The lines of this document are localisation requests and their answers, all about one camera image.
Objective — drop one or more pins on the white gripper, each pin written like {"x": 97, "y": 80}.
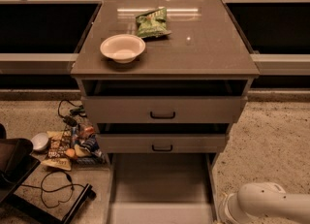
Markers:
{"x": 225, "y": 208}

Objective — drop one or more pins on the grey bottom drawer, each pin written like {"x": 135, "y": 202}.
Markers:
{"x": 161, "y": 188}

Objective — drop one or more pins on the grey drawer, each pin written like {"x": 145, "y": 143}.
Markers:
{"x": 163, "y": 138}
{"x": 164, "y": 101}
{"x": 161, "y": 188}

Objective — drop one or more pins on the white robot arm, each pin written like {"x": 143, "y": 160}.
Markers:
{"x": 265, "y": 199}

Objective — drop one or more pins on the grey middle drawer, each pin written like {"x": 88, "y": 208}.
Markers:
{"x": 163, "y": 138}

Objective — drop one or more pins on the grey three-drawer cabinet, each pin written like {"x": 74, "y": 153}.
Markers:
{"x": 203, "y": 45}

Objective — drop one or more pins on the grey top drawer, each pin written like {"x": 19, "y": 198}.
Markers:
{"x": 164, "y": 101}

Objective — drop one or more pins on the blue snack packet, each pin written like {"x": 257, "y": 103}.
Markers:
{"x": 90, "y": 147}

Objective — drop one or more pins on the orange fruit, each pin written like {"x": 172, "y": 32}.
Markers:
{"x": 71, "y": 154}

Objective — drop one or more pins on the black charger adapter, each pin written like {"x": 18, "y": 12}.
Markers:
{"x": 70, "y": 121}

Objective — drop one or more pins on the brown snack bag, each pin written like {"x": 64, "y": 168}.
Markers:
{"x": 59, "y": 143}

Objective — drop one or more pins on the white paper bowl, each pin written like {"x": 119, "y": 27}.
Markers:
{"x": 122, "y": 48}

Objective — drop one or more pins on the small white bowl on floor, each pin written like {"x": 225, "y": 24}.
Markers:
{"x": 40, "y": 142}

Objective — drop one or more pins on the green chip bag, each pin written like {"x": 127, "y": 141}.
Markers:
{"x": 152, "y": 24}

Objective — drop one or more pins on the black chair base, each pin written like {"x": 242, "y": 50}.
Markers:
{"x": 16, "y": 165}

